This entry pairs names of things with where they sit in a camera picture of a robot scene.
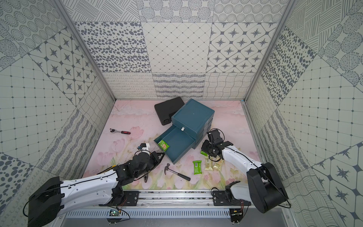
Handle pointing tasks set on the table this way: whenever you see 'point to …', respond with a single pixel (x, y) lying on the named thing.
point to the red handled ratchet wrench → (113, 131)
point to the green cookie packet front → (163, 145)
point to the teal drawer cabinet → (194, 119)
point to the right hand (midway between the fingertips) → (204, 149)
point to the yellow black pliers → (145, 177)
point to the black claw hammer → (182, 176)
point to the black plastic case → (166, 109)
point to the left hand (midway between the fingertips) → (166, 151)
